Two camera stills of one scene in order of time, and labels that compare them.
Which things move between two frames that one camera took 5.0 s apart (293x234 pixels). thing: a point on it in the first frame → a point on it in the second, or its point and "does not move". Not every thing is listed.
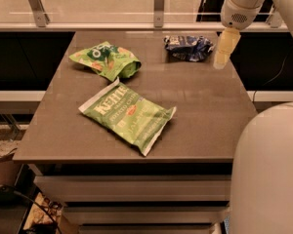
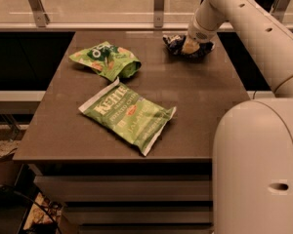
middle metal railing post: x=159 y=0 does not move
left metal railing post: x=34 y=1 does not move
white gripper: x=236 y=16 → x=199 y=33
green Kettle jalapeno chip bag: x=135 y=118 does not move
